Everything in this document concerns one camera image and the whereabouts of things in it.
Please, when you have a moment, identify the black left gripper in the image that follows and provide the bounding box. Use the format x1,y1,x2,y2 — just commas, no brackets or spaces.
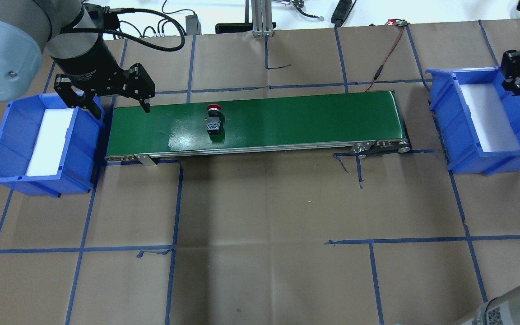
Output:
54,36,155,120

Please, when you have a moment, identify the red push button switch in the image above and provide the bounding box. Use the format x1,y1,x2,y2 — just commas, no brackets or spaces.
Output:
205,103,223,136

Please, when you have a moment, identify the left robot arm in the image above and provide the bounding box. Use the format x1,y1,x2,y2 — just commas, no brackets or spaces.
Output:
0,0,155,119

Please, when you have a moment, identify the white foam pad right bin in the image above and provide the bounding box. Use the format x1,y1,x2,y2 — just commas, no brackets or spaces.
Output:
460,83,520,153

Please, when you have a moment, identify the white foam pad bin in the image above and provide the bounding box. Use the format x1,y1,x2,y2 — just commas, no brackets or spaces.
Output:
25,108,74,177
460,83,520,153

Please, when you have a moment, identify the blue right plastic bin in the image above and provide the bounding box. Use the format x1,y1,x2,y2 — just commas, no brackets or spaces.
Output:
426,67,520,175

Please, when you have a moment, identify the blue plastic bin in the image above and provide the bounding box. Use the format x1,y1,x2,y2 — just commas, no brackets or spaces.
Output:
0,94,105,197
426,67,520,175

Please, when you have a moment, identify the white foam pad left bin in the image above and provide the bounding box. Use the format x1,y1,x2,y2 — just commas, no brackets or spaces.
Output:
25,108,74,177

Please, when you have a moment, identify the black power adapter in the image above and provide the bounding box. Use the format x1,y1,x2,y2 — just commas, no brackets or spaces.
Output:
185,14,202,35

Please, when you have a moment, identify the blue left plastic bin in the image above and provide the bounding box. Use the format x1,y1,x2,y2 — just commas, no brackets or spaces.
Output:
0,94,105,197

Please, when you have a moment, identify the green conveyor belt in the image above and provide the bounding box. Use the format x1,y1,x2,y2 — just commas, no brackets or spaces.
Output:
105,91,412,164

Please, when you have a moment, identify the red black wire pair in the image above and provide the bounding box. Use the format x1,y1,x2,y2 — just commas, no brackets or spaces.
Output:
364,19,409,93

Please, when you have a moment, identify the aluminium frame post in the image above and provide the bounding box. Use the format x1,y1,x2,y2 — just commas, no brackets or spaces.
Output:
250,0,274,37

